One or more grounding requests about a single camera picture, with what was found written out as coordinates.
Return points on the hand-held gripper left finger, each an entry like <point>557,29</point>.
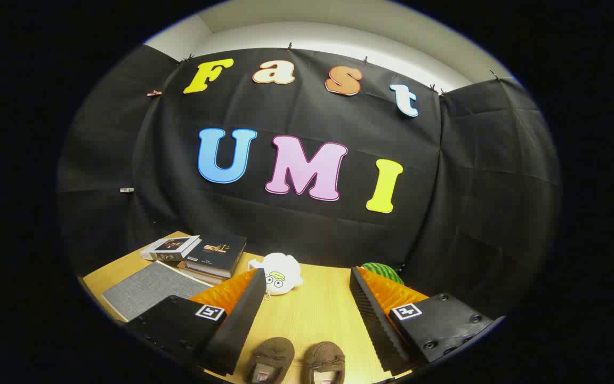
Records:
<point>243,320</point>

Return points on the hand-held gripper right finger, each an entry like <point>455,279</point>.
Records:
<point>376,330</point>

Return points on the brown fuzzy shoe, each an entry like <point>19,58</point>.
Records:
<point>325,356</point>
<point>275,354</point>

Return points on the thin tan book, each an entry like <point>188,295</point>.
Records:
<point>198,280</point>

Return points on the white plush toy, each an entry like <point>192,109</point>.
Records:
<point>283,266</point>

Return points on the black backdrop cloth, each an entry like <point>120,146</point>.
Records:
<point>296,224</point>

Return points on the watermelon slice plush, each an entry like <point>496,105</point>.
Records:
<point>384,269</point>

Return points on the white book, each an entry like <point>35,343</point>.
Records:
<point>171,245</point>

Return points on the brown cover book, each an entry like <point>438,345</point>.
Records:
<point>203,273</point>

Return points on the dark blue book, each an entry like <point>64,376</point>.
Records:
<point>219,250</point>

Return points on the grey fabric storage box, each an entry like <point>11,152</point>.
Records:
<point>147,288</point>

